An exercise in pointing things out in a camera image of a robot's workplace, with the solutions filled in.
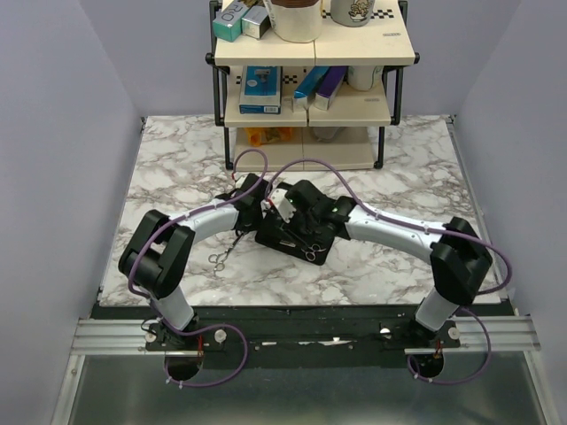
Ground black zip tool case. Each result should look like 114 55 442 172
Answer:
255 213 338 266

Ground silver thinning scissors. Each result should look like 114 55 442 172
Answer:
276 230 326 265

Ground silver cutting scissors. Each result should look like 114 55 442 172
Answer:
208 232 245 274

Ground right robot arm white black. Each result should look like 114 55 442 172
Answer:
270 181 493 347

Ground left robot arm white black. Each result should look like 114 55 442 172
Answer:
118 174 268 350

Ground orange snack bag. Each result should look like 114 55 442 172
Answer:
245 127 293 147

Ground grey pouch on shelf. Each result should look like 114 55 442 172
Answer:
311 127 344 143

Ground beige three-tier shelf rack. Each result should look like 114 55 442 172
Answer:
206 1 420 171

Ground blue toothpaste box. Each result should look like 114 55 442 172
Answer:
292 66 329 112

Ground blue razor package box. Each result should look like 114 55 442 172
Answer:
238 66 282 115

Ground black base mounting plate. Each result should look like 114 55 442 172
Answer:
146 305 461 369

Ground purple toothpaste box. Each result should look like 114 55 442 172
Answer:
313 66 348 111

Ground white green cup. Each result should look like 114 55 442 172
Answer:
346 66 384 91

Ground silver grey small box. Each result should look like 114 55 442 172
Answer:
242 5 271 40

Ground teal white carton box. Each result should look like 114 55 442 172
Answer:
213 1 249 43

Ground white round tub brown lid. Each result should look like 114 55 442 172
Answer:
264 0 322 43

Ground white printed mug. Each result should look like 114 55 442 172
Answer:
330 0 375 27

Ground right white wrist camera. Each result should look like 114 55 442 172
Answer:
260 189 296 223

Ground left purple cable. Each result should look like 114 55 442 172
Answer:
127 150 269 390

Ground purple cable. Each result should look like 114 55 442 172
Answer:
127 150 269 390
264 158 515 385

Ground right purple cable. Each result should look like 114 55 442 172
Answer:
264 158 515 385

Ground aluminium rail profile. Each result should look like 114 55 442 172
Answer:
71 316 541 357

